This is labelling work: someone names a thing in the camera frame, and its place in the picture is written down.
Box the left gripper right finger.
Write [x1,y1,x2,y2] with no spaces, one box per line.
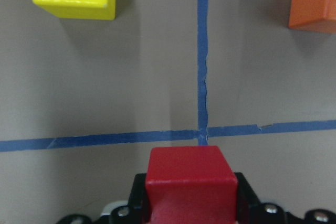
[235,173,335,224]

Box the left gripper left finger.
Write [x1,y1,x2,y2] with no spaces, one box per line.
[57,173,150,223]

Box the red wooden block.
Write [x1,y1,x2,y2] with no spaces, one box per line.
[145,146,238,223]

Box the orange wooden block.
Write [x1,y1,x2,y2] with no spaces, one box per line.
[288,0,335,34]

